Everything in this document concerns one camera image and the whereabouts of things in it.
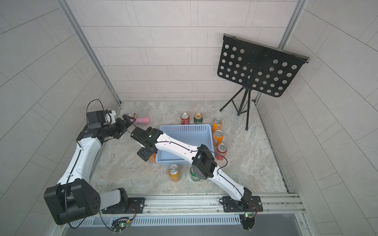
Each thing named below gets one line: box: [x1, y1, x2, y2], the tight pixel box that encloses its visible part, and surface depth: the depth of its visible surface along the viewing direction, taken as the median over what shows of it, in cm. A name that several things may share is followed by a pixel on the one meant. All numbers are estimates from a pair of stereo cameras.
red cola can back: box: [180, 112, 191, 125], surface depth 97 cm
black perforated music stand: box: [217, 33, 311, 130], surface depth 77 cm
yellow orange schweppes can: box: [168, 164, 181, 182], surface depth 74 cm
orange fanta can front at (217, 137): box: [212, 129, 224, 147], surface depth 88 cm
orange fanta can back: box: [212, 118, 223, 134], surface depth 93 cm
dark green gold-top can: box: [193, 113, 204, 125], surface depth 97 cm
